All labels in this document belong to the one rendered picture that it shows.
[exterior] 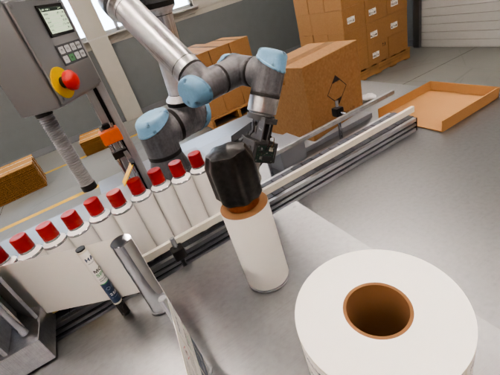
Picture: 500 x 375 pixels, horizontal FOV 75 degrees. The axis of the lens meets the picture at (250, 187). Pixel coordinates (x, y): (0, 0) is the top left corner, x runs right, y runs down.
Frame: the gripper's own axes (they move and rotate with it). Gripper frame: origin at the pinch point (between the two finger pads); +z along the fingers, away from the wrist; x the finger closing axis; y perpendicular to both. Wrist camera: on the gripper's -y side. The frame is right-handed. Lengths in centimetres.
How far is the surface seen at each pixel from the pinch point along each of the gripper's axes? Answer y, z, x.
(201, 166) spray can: 1.8, -5.4, -14.0
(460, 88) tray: -1, -40, 87
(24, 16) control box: -2, -30, -50
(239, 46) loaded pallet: -309, -69, 146
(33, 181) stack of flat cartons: -378, 133, -65
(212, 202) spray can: 2.8, 4.0, -9.8
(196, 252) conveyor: 5.2, 16.8, -13.4
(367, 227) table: 27.6, 0.5, 20.0
